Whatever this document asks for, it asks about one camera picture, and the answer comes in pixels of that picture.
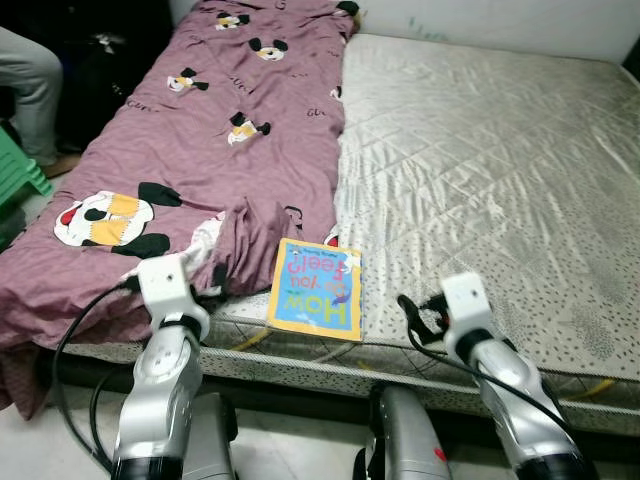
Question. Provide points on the person's leg in grey trousers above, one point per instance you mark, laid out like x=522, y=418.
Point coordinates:
x=30, y=90

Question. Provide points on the white quilted dotted mattress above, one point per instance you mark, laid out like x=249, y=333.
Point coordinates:
x=480, y=150

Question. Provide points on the purple cartoon mouse blanket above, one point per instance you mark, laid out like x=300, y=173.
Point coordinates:
x=200, y=150

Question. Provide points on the grey robot leg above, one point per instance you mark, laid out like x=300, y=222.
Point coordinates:
x=210, y=440
x=405, y=440

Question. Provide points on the grey robot left leg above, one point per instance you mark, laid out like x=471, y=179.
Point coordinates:
x=210, y=440

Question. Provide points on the green plastic stool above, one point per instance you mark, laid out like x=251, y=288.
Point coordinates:
x=20, y=185

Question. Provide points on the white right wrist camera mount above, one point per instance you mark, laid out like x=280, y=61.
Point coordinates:
x=468, y=305

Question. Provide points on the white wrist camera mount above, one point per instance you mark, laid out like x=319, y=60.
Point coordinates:
x=168, y=290
x=468, y=305

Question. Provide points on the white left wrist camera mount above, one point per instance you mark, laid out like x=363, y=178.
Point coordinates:
x=168, y=290

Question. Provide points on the grey robot right leg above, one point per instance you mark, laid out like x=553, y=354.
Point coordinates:
x=405, y=440

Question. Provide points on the blue yellow children's board book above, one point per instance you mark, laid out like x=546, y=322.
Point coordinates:
x=315, y=290

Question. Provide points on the black bag with white logo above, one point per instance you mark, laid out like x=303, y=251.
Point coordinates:
x=110, y=70

